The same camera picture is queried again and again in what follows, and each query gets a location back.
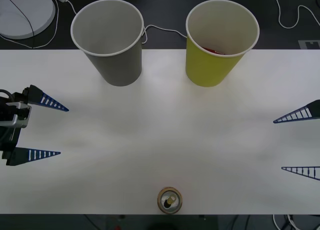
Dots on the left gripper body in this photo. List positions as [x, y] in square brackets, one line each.
[10, 137]

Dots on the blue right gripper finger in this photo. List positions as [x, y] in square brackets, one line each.
[315, 172]
[312, 109]

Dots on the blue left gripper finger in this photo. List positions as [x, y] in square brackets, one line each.
[20, 156]
[35, 96]

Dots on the orange drink can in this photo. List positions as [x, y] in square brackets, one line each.
[170, 207]

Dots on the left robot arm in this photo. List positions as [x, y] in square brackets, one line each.
[18, 115]

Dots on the grey flat plate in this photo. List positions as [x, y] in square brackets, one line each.
[302, 44]

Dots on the white round disc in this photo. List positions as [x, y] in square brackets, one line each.
[17, 17]

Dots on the grey plastic bin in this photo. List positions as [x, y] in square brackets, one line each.
[117, 65]

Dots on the yellow-green plastic bin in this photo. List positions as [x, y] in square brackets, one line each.
[207, 70]

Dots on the red can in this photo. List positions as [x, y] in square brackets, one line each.
[212, 50]

